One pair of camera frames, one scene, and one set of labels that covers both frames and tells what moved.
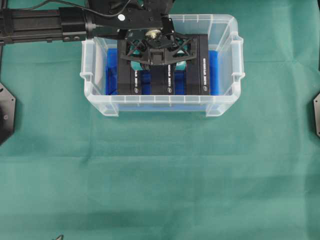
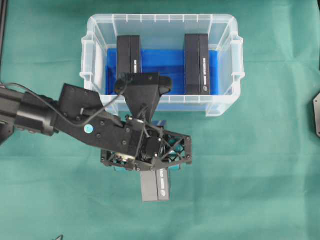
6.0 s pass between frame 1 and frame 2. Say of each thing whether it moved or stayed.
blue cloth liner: stayed
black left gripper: moved
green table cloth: stayed
